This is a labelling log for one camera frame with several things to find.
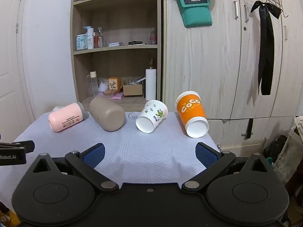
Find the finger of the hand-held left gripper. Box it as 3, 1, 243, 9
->
0, 140, 35, 153

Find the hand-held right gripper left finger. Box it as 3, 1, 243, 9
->
25, 142, 119, 193

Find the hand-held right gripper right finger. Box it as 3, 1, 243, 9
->
181, 142, 278, 193

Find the taupe plastic cup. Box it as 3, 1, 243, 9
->
89, 96, 126, 132

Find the orange paper cup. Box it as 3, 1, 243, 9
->
175, 90, 209, 138

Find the pink cup with grey lid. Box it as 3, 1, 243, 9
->
48, 102, 90, 132

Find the white paper cup green print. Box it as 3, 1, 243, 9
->
135, 100, 168, 134

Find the white patterned table cover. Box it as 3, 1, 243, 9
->
0, 111, 221, 195

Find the clear bottle with white cap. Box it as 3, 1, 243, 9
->
89, 71, 99, 97

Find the wooden box with floral print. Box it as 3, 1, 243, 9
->
108, 77, 122, 92

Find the small cardboard box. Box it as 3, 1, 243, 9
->
123, 83, 144, 97

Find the white storage basket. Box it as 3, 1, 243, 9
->
272, 115, 303, 186

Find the white pump bottle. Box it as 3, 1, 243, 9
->
144, 58, 157, 101

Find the wooden wardrobe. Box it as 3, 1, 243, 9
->
162, 0, 303, 152

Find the white door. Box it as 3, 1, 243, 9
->
0, 0, 36, 135

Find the wooden shelf unit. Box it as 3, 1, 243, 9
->
70, 0, 164, 112

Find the teal cosmetic jar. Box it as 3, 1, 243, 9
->
76, 34, 87, 51

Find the white cosmetic tube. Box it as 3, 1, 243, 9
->
86, 28, 95, 50

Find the clear glass bottle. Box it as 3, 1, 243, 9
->
97, 27, 106, 48

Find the black ribbon bow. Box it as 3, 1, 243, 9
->
250, 0, 283, 96

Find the pink bottle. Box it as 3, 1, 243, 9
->
149, 28, 158, 45

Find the teal pouch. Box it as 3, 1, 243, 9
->
176, 0, 213, 28

